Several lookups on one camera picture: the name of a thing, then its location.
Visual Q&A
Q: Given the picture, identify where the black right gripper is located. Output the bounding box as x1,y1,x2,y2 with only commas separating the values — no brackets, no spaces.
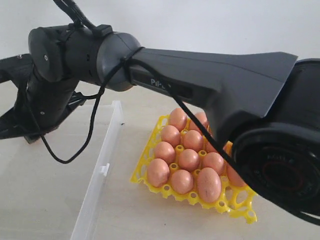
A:
0,72,85,144

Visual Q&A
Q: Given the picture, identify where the clear plastic tray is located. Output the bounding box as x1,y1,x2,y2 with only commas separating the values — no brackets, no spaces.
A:
0,100,124,240

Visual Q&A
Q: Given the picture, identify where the brown egg front bin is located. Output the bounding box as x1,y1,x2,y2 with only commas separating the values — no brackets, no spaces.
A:
154,141,176,165

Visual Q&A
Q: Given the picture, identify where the brown egg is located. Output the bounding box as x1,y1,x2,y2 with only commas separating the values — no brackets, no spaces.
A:
147,158,170,188
160,125,181,148
226,164,247,188
196,167,222,203

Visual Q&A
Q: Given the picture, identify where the brown egg packed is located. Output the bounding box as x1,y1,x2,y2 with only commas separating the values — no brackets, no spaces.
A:
168,108,187,131
188,111,209,134

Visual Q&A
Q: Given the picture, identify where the brown egg third row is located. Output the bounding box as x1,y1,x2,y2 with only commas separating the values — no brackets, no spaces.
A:
182,130,203,152
201,152,225,176

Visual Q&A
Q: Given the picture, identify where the brown egg fourth row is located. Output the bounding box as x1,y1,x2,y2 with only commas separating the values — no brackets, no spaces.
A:
178,149,200,172
205,141,218,153

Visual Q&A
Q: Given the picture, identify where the brown egg second row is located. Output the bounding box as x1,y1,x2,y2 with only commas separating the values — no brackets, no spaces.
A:
171,169,194,195

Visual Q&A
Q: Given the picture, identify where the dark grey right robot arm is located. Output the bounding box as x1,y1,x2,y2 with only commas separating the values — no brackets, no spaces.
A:
0,23,320,224

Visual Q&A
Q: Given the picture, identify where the yellow plastic egg tray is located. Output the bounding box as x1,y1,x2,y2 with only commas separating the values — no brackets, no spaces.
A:
129,114,258,225

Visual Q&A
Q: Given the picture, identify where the black camera cable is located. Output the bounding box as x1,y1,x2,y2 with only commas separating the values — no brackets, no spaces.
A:
17,0,320,225

